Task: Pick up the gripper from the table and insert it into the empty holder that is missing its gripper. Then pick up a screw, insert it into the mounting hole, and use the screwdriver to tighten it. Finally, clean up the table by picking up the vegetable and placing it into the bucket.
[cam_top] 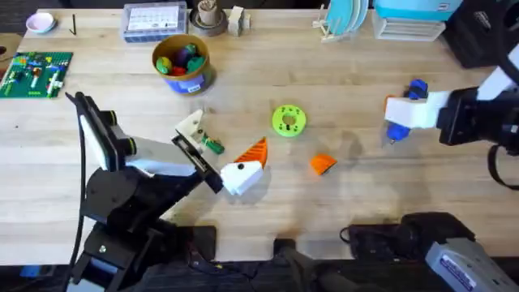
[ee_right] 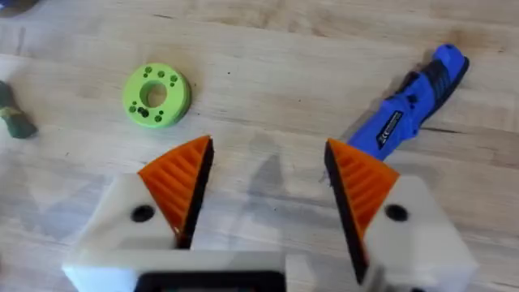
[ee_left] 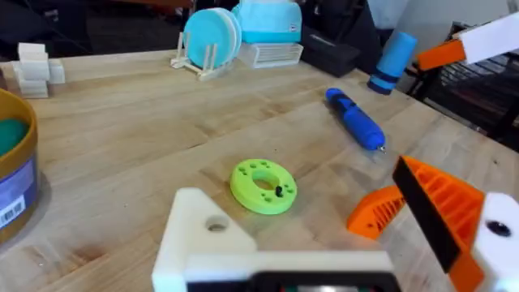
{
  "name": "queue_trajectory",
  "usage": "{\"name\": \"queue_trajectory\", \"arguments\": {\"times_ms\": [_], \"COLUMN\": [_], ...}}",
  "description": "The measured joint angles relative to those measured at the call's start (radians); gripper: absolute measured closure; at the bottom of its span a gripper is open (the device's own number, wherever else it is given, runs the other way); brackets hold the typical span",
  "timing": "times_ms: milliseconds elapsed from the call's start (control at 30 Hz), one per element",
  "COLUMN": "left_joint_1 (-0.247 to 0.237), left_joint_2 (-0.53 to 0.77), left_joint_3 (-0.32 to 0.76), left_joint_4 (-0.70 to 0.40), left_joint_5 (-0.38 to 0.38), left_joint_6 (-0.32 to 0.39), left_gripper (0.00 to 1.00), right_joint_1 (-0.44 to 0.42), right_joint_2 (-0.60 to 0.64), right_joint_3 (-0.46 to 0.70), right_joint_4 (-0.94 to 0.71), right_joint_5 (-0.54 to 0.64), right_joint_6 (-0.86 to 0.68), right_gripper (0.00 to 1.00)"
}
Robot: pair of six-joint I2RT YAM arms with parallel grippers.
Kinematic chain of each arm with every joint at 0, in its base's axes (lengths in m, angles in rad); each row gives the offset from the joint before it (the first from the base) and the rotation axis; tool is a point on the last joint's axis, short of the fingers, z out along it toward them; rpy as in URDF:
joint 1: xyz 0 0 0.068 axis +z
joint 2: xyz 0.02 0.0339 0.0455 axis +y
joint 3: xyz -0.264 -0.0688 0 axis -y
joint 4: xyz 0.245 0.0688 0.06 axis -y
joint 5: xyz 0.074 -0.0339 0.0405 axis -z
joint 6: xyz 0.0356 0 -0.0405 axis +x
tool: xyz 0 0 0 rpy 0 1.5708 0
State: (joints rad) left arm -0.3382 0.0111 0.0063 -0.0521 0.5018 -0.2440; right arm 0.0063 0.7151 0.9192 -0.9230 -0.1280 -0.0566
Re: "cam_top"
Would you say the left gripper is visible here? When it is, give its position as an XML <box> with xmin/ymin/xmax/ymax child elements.
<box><xmin>121</xmin><ymin>109</ymin><xmax>269</xmax><ymax>197</ymax></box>

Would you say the green toy vegetable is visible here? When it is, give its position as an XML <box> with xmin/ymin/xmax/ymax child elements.
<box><xmin>200</xmin><ymin>133</ymin><xmax>226</xmax><ymax>156</ymax></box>

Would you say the white slatted tray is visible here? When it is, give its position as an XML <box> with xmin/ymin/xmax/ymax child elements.
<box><xmin>371</xmin><ymin>11</ymin><xmax>447</xmax><ymax>43</ymax></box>

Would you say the green disc with holes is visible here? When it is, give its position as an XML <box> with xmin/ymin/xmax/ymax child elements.
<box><xmin>271</xmin><ymin>104</ymin><xmax>308</xmax><ymax>138</ymax></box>

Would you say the tub with toys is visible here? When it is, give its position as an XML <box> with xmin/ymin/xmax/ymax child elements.
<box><xmin>151</xmin><ymin>33</ymin><xmax>215</xmax><ymax>97</ymax></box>

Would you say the black box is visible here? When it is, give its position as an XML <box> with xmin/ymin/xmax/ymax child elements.
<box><xmin>442</xmin><ymin>0</ymin><xmax>510</xmax><ymax>70</ymax></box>

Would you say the teal box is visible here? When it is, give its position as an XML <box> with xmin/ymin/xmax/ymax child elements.
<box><xmin>372</xmin><ymin>0</ymin><xmax>464</xmax><ymax>23</ymax></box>

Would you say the orange ribbed wedge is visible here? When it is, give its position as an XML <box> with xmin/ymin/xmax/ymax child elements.
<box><xmin>310</xmin><ymin>153</ymin><xmax>338</xmax><ymax>177</ymax></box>

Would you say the teal plate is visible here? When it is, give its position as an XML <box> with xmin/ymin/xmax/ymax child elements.
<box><xmin>347</xmin><ymin>0</ymin><xmax>371</xmax><ymax>34</ymax></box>
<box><xmin>325</xmin><ymin>0</ymin><xmax>355</xmax><ymax>37</ymax></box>

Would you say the wooden peg rack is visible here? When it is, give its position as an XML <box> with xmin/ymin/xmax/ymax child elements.
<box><xmin>311</xmin><ymin>3</ymin><xmax>358</xmax><ymax>45</ymax></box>

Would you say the grey tape roll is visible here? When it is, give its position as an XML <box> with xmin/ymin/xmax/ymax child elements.
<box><xmin>189</xmin><ymin>6</ymin><xmax>229</xmax><ymax>37</ymax></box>

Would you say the beige paper cup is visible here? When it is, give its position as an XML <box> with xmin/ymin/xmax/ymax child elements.
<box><xmin>196</xmin><ymin>0</ymin><xmax>221</xmax><ymax>27</ymax></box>

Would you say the clear plastic parts box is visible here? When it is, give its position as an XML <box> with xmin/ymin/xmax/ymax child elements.
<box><xmin>120</xmin><ymin>1</ymin><xmax>190</xmax><ymax>44</ymax></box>

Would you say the green board with blocks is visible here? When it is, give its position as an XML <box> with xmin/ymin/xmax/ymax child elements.
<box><xmin>0</xmin><ymin>51</ymin><xmax>75</xmax><ymax>100</ymax></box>

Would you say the pink bowl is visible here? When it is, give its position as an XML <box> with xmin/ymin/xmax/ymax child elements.
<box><xmin>25</xmin><ymin>11</ymin><xmax>58</xmax><ymax>35</ymax></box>

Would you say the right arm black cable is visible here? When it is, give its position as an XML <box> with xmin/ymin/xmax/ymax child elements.
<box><xmin>487</xmin><ymin>143</ymin><xmax>519</xmax><ymax>191</ymax></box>

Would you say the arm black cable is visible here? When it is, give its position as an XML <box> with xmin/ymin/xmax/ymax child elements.
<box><xmin>67</xmin><ymin>121</ymin><xmax>89</xmax><ymax>271</ymax></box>
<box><xmin>487</xmin><ymin>143</ymin><xmax>519</xmax><ymax>191</ymax></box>

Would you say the black rail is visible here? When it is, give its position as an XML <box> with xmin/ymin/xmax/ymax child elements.
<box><xmin>133</xmin><ymin>225</ymin><xmax>431</xmax><ymax>292</ymax></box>

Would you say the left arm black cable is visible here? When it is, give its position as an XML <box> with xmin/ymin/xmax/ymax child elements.
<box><xmin>67</xmin><ymin>121</ymin><xmax>89</xmax><ymax>271</ymax></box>

